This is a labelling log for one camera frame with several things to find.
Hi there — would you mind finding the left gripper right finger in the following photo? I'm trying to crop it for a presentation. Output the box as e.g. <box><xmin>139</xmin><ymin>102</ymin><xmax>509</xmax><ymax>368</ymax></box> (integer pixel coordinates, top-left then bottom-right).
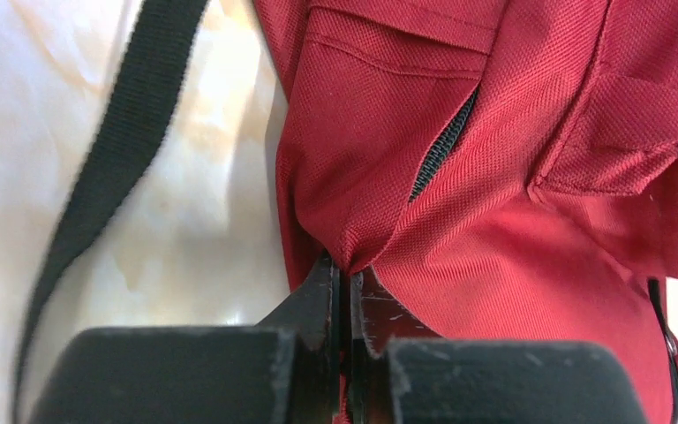
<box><xmin>349</xmin><ymin>269</ymin><xmax>645</xmax><ymax>424</ymax></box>

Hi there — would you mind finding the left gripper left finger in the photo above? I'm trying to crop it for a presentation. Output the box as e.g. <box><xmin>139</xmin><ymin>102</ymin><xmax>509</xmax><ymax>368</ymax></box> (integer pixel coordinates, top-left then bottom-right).
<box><xmin>29</xmin><ymin>255</ymin><xmax>340</xmax><ymax>423</ymax></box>

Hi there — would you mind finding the red backpack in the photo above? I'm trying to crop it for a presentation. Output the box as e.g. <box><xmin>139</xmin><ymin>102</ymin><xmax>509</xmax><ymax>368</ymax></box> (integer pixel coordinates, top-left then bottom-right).
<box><xmin>11</xmin><ymin>0</ymin><xmax>678</xmax><ymax>424</ymax></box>

